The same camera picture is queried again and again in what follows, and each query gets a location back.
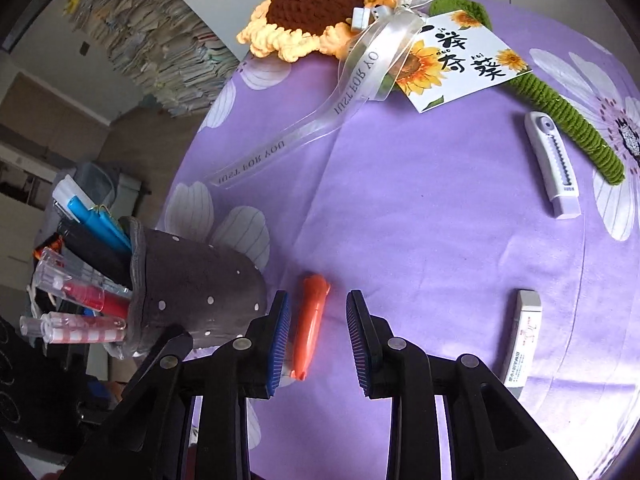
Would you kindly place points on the clear printed ribbon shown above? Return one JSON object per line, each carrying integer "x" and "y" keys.
{"x": 370, "y": 55}

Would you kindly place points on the pale green pen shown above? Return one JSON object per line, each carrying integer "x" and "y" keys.
{"x": 67, "y": 192}

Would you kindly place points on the clear pen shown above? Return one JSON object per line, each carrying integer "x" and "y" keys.
{"x": 70, "y": 267}

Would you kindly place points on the grey storage box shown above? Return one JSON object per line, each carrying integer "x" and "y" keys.
{"x": 112, "y": 185}

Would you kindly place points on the white utility knife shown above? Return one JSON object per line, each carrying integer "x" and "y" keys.
{"x": 550, "y": 160}

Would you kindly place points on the white eraser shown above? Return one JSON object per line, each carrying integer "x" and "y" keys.
{"x": 522, "y": 340}

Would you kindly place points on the purple floral tablecloth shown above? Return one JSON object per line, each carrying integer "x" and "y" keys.
{"x": 425, "y": 235}

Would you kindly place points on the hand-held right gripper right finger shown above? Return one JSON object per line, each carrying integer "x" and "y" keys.
{"x": 357, "y": 340}

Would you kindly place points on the grey fabric pen holder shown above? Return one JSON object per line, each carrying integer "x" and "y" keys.
{"x": 200, "y": 285}

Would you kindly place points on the beige low cabinet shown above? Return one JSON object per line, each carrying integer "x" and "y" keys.
{"x": 40, "y": 125}

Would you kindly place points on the tall stack of books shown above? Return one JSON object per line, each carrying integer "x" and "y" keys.
{"x": 150, "y": 35}

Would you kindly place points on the white plastic clip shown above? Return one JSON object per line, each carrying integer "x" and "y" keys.
{"x": 361, "y": 17}

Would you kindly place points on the blue pen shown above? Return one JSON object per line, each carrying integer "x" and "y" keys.
{"x": 105, "y": 227}

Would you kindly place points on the black pen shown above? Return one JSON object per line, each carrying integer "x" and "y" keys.
{"x": 90, "y": 247}

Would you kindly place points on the sunflower print card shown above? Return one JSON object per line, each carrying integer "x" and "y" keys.
{"x": 465, "y": 60}

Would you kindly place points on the orange marker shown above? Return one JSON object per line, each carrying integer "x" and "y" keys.
{"x": 310, "y": 320}

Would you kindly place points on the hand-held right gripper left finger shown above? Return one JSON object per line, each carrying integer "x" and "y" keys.
{"x": 280, "y": 340}

